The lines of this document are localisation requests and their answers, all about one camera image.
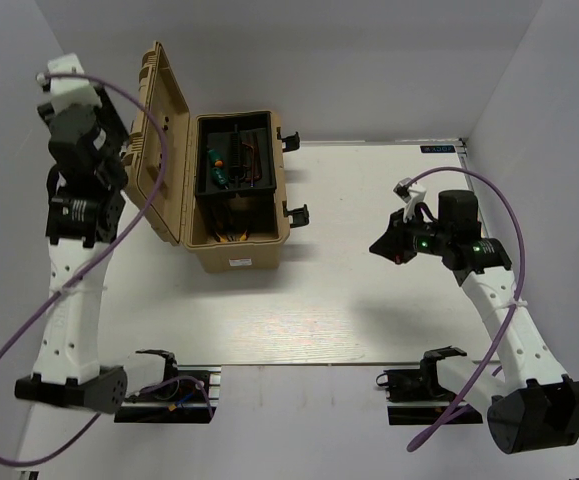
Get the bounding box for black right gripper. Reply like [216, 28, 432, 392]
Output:
[370, 206, 451, 265]

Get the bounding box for green stubby screwdriver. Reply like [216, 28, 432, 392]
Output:
[211, 167, 229, 189]
[207, 149, 224, 168]

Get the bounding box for tan plastic toolbox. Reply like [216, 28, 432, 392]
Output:
[124, 43, 310, 273]

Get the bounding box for yellow black pliers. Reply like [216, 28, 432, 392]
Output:
[213, 228, 250, 243]

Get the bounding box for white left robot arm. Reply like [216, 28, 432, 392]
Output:
[14, 86, 129, 414]

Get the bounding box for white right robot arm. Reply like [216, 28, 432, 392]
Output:
[369, 186, 579, 454]

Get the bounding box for black toolbox inner tray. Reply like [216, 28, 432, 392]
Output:
[195, 111, 277, 199]

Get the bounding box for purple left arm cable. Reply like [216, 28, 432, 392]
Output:
[0, 73, 215, 469]

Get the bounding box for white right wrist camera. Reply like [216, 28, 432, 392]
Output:
[393, 178, 427, 222]

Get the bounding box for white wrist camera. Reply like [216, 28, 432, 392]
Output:
[36, 53, 102, 114]
[393, 178, 427, 222]

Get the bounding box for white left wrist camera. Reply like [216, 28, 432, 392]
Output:
[36, 53, 102, 114]

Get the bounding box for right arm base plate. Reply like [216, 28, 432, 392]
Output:
[376, 368, 455, 427]

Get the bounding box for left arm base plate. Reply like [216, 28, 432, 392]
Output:
[114, 366, 222, 425]

